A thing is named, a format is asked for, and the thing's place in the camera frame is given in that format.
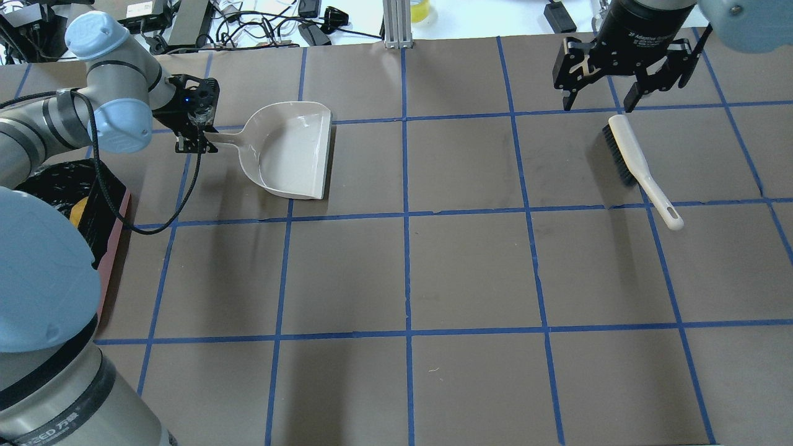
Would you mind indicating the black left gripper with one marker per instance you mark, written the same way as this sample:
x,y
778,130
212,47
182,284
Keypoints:
x,y
179,111

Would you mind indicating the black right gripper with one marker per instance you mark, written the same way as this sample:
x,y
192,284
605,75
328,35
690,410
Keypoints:
x,y
647,26

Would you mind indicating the white plastic dustpan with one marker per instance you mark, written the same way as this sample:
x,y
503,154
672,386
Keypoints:
x,y
284,148

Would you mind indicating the white hand brush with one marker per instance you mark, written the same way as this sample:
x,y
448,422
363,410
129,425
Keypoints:
x,y
632,168

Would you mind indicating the orange potato toy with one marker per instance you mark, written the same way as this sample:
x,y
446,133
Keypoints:
x,y
77,211

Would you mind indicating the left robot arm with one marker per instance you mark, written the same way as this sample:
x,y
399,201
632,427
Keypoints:
x,y
71,393

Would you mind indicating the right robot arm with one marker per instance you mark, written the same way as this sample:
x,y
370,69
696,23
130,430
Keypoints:
x,y
745,26

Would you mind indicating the pink bin with black bag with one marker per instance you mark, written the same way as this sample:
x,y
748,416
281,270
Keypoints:
x,y
60,236

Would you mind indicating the black power adapter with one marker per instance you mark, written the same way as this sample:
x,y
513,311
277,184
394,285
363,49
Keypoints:
x,y
558,18

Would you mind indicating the yellow tape roll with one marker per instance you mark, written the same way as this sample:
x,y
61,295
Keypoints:
x,y
419,10

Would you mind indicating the aluminium frame post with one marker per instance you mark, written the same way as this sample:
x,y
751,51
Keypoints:
x,y
397,24

